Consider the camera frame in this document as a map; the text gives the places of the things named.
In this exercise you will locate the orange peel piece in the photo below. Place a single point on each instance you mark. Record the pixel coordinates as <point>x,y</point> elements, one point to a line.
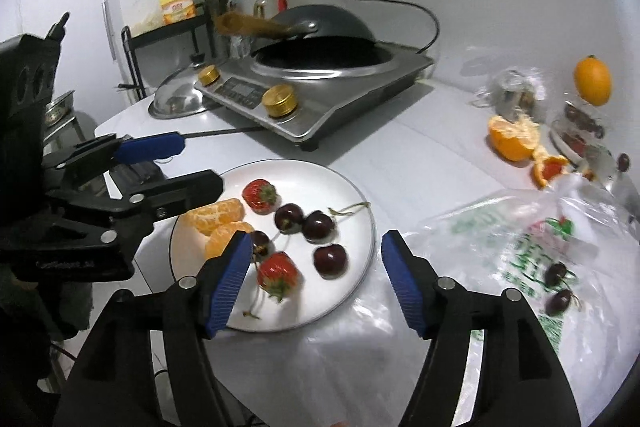
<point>547,169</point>

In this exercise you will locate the red strawberry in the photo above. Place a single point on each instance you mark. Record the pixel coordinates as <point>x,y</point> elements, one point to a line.
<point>277,272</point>
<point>260,195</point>

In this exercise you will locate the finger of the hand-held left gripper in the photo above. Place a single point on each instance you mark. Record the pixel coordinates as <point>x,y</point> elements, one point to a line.
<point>190,189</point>
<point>150,147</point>

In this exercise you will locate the black metal rack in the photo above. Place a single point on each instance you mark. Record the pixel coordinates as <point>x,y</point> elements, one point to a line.
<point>165,32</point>

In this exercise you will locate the white round plate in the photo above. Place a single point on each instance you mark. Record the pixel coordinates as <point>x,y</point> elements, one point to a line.
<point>320,187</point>

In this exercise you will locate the half peeled orange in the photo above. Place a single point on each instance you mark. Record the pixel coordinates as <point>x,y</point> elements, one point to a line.
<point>512,139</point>

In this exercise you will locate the whole small orange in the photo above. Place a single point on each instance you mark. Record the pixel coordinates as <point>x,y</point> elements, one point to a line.
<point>593,80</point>

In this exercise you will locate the glass pot lid brown knob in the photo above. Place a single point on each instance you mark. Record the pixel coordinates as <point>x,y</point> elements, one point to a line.
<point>607,167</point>

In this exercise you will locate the grey wall pipe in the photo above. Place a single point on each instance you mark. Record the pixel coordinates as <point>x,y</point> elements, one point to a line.
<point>106,7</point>

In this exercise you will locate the small crumpled clear bag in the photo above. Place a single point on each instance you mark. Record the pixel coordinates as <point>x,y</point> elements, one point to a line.
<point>515,89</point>

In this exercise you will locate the dark red cherry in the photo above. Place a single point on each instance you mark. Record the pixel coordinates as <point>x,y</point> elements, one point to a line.
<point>555,273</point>
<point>557,302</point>
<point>330,260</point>
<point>318,225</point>
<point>289,217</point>
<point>261,241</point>

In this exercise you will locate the clear printed plastic bag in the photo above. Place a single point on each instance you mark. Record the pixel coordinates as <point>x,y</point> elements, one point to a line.
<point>590,357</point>

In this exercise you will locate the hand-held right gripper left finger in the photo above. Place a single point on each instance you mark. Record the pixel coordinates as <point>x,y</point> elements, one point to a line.
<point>230,282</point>

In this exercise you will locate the steel stand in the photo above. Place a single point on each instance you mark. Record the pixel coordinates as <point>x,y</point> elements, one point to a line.
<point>62,107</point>

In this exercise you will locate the dark cap sauce bottle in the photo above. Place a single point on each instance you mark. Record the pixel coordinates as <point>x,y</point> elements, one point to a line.
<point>262,2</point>

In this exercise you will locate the peeled orange segment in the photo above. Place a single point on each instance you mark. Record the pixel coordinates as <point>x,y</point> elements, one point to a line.
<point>225,239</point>
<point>212,213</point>

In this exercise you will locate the steel induction cooker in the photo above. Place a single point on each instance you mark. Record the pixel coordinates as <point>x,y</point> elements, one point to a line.
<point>350,92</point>

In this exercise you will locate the yellow oil bottle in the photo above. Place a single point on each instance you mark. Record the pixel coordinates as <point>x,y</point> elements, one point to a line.
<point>176,2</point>

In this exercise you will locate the clear plastic fruit container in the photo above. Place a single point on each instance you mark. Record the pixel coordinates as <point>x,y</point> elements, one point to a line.
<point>582,122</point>

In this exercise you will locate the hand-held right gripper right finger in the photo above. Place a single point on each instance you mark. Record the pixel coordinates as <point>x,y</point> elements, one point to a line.
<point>402,282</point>

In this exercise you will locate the steel dome lid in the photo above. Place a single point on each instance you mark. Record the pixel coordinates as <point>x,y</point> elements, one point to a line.
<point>177,97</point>

